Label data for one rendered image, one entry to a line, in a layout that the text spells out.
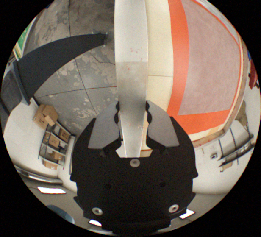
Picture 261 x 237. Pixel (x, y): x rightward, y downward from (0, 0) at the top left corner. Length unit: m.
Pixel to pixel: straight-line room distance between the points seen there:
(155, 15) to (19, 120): 3.65
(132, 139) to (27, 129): 3.67
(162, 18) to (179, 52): 0.07
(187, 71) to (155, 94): 0.08
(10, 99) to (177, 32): 0.47
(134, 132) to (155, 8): 0.23
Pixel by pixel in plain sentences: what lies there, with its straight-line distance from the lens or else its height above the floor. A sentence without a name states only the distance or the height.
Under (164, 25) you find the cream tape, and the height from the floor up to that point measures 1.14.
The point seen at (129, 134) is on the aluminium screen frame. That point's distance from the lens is 0.16.
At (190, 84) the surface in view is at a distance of 0.18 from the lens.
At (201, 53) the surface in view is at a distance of 0.19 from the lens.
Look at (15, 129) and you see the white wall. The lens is 3.60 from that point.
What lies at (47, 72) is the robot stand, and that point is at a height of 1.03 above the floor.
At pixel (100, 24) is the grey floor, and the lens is 1.37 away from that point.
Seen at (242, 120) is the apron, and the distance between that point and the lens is 2.28.
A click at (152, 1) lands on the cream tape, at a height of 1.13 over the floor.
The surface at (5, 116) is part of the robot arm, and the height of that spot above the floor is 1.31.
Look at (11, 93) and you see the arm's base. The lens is 0.37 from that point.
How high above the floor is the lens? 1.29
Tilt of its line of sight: 43 degrees down
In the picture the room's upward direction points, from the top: 179 degrees clockwise
